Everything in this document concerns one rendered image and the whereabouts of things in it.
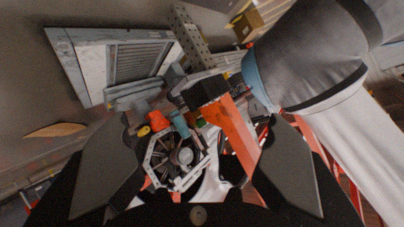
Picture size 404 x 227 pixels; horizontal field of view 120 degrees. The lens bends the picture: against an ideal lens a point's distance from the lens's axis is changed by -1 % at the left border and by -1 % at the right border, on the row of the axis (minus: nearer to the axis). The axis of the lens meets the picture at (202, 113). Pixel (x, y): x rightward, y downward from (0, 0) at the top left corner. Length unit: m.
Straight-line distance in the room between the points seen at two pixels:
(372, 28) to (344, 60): 0.04
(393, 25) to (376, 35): 0.02
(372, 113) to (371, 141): 0.05
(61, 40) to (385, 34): 0.89
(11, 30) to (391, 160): 1.10
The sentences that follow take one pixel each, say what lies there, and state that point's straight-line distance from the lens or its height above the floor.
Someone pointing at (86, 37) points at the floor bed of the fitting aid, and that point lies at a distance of 0.81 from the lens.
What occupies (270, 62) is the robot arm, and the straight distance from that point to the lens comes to 0.28.
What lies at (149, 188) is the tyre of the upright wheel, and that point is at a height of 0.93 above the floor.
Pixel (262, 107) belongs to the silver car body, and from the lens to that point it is 3.24.
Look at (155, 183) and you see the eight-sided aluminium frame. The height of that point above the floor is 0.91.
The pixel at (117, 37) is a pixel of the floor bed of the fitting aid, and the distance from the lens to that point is 0.83.
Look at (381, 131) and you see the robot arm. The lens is 0.36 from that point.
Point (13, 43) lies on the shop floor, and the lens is 0.91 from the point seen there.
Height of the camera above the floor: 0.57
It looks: 2 degrees up
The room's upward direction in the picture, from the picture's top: 151 degrees clockwise
